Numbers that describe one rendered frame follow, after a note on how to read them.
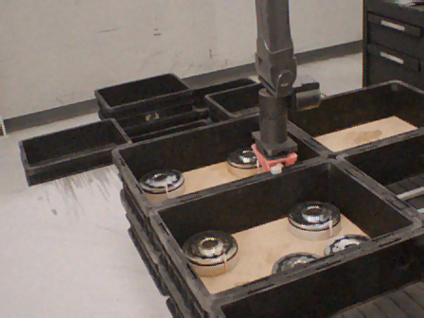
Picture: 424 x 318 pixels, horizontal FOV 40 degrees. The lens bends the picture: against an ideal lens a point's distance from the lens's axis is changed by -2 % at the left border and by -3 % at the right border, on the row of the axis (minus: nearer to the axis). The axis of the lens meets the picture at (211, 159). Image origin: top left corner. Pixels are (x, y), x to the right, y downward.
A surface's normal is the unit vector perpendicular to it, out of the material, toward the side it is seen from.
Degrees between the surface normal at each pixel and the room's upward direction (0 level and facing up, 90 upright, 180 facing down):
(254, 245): 0
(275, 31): 97
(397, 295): 0
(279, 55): 102
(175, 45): 90
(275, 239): 0
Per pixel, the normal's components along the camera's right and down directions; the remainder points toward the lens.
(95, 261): -0.09, -0.89
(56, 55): 0.39, 0.38
